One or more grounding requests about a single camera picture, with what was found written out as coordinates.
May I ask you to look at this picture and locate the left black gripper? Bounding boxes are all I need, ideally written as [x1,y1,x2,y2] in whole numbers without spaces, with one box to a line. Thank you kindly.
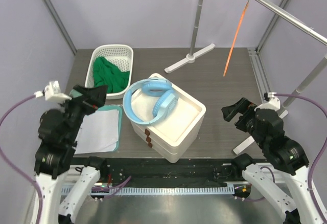
[57,83,108,142]

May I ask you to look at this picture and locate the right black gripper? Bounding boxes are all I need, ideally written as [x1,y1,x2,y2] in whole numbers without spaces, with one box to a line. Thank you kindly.
[221,97,267,148]

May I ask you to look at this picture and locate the green t shirt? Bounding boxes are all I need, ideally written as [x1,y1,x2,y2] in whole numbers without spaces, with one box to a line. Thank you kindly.
[92,56,130,94]

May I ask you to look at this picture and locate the orange clothes hanger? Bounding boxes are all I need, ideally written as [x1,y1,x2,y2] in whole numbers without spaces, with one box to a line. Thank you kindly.
[223,0,250,77]

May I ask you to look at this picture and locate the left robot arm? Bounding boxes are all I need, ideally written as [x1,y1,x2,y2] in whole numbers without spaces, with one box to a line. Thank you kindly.
[31,81,109,223]

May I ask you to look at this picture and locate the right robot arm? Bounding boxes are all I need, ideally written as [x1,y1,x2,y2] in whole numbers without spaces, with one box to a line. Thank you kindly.
[221,93,326,223]

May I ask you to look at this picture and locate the teal bordered mat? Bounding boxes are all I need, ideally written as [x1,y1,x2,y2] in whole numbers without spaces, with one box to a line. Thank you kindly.
[74,104,123,154]

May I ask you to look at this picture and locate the green plastic cup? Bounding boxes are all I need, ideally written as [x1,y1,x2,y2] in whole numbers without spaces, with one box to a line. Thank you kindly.
[69,89,82,100]

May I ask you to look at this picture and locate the white perforated plastic basket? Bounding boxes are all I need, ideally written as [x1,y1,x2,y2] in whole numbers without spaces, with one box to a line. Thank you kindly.
[85,44,133,100]

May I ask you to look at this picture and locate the light blue headphones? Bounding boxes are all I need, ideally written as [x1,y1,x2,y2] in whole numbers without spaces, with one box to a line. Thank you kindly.
[123,77,179,126]

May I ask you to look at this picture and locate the white stacked storage box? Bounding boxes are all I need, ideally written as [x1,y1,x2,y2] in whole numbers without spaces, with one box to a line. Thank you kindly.
[129,73,206,163]

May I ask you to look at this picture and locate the metal clothes rack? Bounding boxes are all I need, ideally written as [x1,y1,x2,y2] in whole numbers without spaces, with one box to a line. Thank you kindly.
[163,0,327,155]

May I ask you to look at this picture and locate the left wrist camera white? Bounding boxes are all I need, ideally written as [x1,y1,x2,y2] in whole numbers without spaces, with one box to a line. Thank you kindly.
[34,81,72,103]

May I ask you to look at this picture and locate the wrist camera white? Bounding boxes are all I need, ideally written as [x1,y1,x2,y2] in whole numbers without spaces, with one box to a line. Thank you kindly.
[34,81,72,103]
[254,92,281,111]

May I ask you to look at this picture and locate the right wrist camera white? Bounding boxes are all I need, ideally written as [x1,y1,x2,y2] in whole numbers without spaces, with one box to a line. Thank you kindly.
[254,92,281,111]

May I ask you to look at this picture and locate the white slotted cable duct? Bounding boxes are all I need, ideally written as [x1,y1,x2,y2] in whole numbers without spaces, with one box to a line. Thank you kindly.
[60,186,235,196]

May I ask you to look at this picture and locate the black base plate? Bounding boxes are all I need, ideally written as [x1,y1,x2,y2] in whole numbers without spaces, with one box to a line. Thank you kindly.
[101,155,256,188]

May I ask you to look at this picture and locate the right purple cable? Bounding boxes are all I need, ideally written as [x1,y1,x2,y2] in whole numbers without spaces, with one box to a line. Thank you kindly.
[273,93,327,191]

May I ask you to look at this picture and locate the purple cable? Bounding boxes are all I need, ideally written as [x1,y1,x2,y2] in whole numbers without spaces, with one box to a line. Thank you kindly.
[0,94,44,224]
[273,93,327,191]

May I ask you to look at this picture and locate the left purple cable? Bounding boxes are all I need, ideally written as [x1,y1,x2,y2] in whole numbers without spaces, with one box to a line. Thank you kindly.
[0,94,44,224]

